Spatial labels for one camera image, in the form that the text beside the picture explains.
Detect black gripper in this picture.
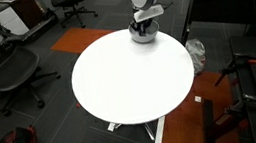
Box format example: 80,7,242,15
129,16,156,40

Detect grey bowl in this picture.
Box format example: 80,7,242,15
127,19,162,46

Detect white plastic bag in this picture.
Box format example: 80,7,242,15
183,37,210,77

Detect small white paper scrap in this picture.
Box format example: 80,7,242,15
193,94,204,104

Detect black low platform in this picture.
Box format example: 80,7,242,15
0,13,63,47

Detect white table base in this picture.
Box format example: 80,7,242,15
106,114,170,143

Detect brown wooden cabinet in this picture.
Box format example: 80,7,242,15
9,0,46,32

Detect black mesh office chair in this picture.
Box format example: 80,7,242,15
0,0,67,119

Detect white wrist camera block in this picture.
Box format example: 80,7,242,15
131,4,166,24

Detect dark red stand frame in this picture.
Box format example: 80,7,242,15
198,94,247,143

